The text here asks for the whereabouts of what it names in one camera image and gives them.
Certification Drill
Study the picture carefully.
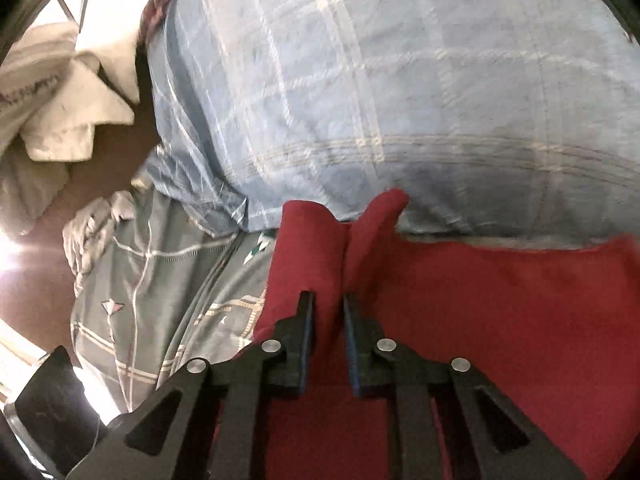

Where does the white cloth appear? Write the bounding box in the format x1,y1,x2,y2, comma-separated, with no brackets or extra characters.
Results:
0,22,142,163

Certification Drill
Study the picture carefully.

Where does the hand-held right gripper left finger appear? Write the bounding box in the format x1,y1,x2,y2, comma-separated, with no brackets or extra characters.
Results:
65,291,316,480

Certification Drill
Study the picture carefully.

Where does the grey-green plaid blanket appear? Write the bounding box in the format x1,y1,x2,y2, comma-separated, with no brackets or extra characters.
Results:
62,190,278,413

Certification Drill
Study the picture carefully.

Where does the blue plaid bed sheet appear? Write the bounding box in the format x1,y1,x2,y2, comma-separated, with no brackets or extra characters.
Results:
132,0,640,251

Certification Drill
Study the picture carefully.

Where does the red garment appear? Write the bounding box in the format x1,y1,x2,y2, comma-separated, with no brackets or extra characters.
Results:
212,189,640,480

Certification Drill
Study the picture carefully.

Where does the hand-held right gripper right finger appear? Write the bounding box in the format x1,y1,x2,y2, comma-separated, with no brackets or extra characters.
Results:
343,294,586,480

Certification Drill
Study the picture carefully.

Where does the light grey cloth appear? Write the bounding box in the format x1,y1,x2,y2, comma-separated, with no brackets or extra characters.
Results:
0,147,71,236

